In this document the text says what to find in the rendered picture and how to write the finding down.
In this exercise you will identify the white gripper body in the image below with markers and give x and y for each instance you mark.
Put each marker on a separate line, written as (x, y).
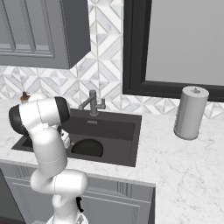
(66, 140)

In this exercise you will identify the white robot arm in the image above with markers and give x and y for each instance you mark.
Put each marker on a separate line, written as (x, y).
(48, 145)

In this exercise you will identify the dark grey sink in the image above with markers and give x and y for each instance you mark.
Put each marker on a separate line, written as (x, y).
(116, 137)

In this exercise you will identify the grey metal tap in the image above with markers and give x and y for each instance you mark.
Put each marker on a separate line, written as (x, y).
(93, 102)

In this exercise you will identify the small orange brown object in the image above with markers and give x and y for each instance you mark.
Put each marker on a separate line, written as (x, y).
(25, 96)

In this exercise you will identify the grey base cupboard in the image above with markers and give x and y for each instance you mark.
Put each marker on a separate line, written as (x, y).
(116, 201)

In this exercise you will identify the black framed window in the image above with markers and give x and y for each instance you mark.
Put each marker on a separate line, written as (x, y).
(137, 43)

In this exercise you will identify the grey paper towel roll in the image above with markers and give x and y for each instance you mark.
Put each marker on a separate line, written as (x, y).
(191, 113)

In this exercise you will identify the grey wall cupboard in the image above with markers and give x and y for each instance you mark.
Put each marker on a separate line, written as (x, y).
(38, 32)

